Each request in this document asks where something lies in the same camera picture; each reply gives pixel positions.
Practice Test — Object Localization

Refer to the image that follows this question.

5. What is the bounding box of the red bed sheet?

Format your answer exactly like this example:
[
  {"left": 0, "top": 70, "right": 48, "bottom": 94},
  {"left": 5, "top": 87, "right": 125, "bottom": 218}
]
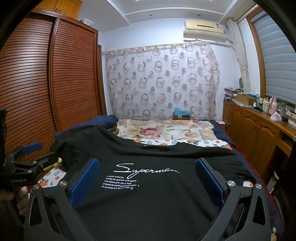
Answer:
[{"left": 239, "top": 151, "right": 278, "bottom": 209}]

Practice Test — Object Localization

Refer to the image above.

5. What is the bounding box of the yellow plush toy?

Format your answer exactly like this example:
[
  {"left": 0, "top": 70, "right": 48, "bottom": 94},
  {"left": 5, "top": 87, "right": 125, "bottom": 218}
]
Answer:
[{"left": 45, "top": 158, "right": 63, "bottom": 172}]

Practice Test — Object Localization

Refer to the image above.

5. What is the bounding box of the white waste bin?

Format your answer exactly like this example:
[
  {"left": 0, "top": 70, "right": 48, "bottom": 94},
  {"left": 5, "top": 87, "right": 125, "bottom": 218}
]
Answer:
[{"left": 274, "top": 168, "right": 287, "bottom": 193}]

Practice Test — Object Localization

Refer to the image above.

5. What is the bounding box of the floral blanket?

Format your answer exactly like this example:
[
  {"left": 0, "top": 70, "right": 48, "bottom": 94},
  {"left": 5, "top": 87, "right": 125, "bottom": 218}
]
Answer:
[{"left": 116, "top": 119, "right": 216, "bottom": 142}]

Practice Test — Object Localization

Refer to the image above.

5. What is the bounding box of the wooden overhead cabinet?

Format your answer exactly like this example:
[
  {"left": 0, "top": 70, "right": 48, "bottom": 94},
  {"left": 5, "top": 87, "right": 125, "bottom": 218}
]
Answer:
[{"left": 35, "top": 0, "right": 82, "bottom": 20}]

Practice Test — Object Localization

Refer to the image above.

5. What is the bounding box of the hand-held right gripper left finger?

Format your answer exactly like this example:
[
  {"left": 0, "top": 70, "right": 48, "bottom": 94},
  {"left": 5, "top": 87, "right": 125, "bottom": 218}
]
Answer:
[{"left": 23, "top": 158, "right": 102, "bottom": 241}]

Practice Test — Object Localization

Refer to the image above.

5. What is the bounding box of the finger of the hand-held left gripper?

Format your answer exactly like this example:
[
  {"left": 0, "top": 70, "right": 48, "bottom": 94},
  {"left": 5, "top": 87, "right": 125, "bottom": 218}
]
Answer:
[
  {"left": 14, "top": 152, "right": 60, "bottom": 174},
  {"left": 7, "top": 142, "right": 43, "bottom": 161}
]

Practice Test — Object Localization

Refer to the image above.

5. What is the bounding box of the open cardboard box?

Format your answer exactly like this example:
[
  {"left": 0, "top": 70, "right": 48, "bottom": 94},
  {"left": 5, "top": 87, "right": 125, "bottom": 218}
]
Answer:
[{"left": 236, "top": 93, "right": 257, "bottom": 106}]

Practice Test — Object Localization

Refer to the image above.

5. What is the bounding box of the circle patterned curtain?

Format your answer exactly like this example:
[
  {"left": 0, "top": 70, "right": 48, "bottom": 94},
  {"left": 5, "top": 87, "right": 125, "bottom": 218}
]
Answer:
[{"left": 106, "top": 43, "right": 220, "bottom": 121}]

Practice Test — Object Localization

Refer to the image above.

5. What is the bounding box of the group of small bottles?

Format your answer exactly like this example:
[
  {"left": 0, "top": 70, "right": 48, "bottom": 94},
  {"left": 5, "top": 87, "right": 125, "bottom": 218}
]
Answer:
[{"left": 253, "top": 96, "right": 270, "bottom": 113}]

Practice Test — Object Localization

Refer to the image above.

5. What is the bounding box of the wooden sideboard cabinet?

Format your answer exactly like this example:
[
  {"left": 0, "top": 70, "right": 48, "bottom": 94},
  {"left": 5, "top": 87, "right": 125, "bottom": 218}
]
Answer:
[{"left": 223, "top": 98, "right": 296, "bottom": 186}]

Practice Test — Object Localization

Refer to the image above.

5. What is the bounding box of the beige air conditioner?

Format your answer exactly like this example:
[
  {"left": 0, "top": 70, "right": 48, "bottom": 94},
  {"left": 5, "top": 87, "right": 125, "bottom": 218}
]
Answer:
[{"left": 183, "top": 19, "right": 228, "bottom": 43}]

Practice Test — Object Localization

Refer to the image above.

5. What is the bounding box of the navy garment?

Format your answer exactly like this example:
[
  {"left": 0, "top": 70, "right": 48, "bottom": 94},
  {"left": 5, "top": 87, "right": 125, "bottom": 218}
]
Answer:
[{"left": 76, "top": 115, "right": 119, "bottom": 131}]

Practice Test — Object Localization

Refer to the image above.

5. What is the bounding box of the stack of folded cloths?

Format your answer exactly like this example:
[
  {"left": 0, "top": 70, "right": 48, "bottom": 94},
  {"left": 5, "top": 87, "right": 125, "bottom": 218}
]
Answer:
[{"left": 223, "top": 86, "right": 242, "bottom": 100}]

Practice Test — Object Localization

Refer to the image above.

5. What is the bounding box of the pink bottle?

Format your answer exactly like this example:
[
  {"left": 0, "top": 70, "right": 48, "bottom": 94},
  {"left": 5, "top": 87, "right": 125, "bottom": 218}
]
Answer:
[{"left": 268, "top": 96, "right": 278, "bottom": 114}]

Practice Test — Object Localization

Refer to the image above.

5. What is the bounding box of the person's left hand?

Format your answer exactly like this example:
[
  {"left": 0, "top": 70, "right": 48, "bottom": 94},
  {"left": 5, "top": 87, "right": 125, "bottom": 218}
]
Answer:
[{"left": 14, "top": 185, "right": 30, "bottom": 217}]

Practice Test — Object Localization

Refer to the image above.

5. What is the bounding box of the wooden louvered wardrobe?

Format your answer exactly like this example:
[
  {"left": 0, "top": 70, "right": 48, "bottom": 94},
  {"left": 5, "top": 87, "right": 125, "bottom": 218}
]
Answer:
[{"left": 0, "top": 11, "right": 108, "bottom": 158}]

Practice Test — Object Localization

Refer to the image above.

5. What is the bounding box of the navy blanket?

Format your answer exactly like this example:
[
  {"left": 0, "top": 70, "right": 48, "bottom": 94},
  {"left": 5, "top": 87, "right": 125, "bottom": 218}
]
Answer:
[{"left": 211, "top": 120, "right": 245, "bottom": 163}]

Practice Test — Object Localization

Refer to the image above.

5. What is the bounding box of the wooden window frame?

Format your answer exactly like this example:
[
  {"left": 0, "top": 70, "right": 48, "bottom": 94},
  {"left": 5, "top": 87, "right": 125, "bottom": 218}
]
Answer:
[{"left": 246, "top": 9, "right": 269, "bottom": 95}]

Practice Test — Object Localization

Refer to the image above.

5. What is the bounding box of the beige window curtain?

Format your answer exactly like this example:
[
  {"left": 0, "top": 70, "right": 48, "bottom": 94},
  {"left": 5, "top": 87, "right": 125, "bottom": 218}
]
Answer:
[{"left": 226, "top": 19, "right": 251, "bottom": 93}]

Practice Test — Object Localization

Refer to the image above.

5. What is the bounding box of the cardboard box with blue cloth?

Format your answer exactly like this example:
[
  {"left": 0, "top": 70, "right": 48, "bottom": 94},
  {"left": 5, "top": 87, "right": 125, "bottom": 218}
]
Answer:
[{"left": 172, "top": 107, "right": 191, "bottom": 120}]

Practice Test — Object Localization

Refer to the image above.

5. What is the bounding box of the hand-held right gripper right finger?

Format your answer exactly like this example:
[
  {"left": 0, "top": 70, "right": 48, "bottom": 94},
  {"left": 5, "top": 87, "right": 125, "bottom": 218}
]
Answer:
[{"left": 195, "top": 158, "right": 272, "bottom": 241}]

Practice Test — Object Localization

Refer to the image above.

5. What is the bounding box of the grey window blind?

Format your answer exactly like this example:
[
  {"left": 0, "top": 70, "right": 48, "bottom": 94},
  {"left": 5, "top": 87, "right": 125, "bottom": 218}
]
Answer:
[{"left": 251, "top": 10, "right": 296, "bottom": 105}]

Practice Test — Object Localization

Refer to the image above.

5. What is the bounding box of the black t-shirt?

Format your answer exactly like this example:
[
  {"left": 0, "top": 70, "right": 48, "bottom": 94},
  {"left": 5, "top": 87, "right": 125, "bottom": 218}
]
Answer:
[{"left": 50, "top": 123, "right": 257, "bottom": 241}]

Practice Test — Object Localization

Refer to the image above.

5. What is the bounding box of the orange fruit print sheet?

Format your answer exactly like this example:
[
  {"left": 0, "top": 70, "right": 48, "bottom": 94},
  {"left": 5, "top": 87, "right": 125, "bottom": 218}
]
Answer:
[{"left": 37, "top": 138, "right": 255, "bottom": 188}]

